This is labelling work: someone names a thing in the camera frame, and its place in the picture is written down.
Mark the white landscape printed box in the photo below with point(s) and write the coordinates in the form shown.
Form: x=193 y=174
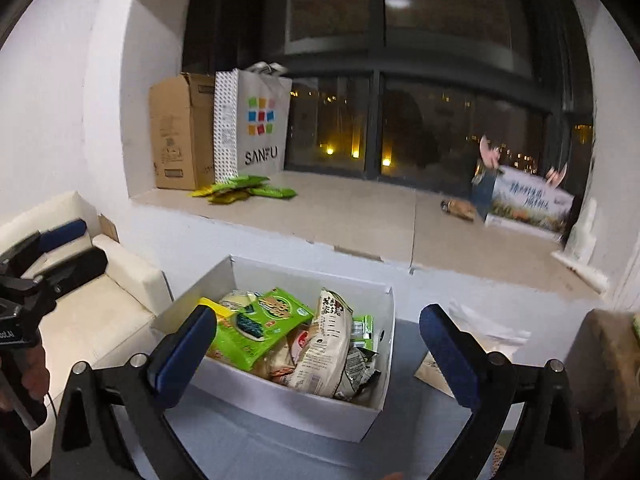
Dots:
x=530 y=202

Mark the small green snack packet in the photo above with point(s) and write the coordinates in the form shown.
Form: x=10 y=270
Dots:
x=363 y=332

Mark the light green snack packet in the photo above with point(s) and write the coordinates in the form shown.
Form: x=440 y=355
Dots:
x=240 y=182

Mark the white shopping bag coloured squares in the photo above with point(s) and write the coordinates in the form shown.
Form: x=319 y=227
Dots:
x=260 y=125

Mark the white round snack packet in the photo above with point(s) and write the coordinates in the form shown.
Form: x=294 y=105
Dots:
x=237 y=299

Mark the dark window frame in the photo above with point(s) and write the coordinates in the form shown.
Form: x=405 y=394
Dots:
x=377 y=70

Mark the long green snack packet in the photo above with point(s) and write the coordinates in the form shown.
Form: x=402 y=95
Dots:
x=272 y=192

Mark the red white snack packet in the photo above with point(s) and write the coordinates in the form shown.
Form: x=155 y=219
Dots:
x=302 y=342

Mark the brown cardboard carton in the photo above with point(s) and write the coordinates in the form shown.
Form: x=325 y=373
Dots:
x=177 y=135

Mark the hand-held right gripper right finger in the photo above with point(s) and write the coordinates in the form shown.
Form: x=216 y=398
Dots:
x=447 y=355

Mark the yellow green tissue pack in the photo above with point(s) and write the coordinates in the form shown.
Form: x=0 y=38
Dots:
x=636 y=325

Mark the dark silver snack packet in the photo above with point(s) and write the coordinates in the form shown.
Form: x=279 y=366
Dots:
x=357 y=372

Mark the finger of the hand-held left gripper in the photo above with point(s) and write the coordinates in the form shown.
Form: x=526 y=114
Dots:
x=62 y=234
x=80 y=267

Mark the large green seaweed packet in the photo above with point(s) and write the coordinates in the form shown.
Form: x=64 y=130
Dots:
x=260 y=325

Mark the brown packet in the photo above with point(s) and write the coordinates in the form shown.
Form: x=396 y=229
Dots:
x=457 y=209

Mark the beige printed snack packet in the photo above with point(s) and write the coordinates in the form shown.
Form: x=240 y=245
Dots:
x=322 y=345

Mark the clear bread packet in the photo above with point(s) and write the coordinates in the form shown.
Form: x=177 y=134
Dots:
x=277 y=360

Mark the white cardboard box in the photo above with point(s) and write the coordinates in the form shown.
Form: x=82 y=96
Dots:
x=280 y=405

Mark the brown mottled stool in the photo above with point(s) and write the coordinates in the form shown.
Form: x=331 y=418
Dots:
x=607 y=385

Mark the olive snack packet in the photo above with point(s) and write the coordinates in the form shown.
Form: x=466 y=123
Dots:
x=227 y=198

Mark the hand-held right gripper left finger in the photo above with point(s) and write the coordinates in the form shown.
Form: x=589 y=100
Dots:
x=187 y=355

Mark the brown cardboard piece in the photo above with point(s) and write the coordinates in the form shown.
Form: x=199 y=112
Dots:
x=107 y=230

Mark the person's left hand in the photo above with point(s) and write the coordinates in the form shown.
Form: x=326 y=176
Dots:
x=37 y=370

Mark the yellow snack packet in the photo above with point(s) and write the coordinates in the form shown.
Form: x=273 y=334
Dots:
x=215 y=307
x=202 y=192

